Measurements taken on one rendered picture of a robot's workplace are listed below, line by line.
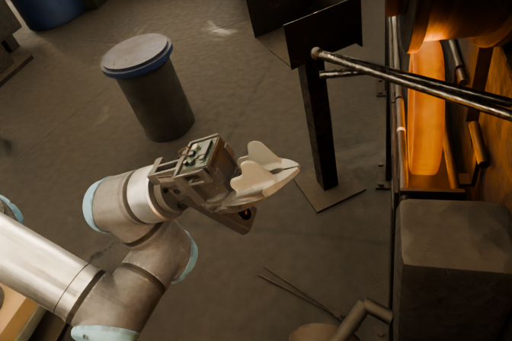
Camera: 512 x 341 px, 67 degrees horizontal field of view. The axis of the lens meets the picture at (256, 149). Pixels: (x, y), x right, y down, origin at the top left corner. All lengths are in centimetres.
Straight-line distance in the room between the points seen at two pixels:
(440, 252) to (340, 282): 90
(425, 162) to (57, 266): 55
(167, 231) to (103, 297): 14
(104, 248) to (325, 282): 84
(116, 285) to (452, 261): 49
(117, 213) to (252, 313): 72
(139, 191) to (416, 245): 38
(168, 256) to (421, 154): 43
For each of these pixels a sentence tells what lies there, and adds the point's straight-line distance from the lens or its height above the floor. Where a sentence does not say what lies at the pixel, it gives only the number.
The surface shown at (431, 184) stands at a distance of 61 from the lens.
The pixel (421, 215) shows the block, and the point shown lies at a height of 80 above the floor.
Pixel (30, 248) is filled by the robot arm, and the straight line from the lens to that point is 70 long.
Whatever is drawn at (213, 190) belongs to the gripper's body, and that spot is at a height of 74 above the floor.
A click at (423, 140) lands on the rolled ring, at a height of 77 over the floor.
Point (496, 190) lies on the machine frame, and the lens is 50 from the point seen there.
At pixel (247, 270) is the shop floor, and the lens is 133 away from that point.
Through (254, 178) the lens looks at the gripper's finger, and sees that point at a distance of 50.
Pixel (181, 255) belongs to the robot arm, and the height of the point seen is 56.
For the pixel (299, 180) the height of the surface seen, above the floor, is 1.
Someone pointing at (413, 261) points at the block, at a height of 80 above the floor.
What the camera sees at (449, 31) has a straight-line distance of 35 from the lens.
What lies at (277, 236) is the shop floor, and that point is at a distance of 137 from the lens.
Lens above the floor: 112
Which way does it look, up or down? 41 degrees down
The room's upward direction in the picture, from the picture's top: 17 degrees counter-clockwise
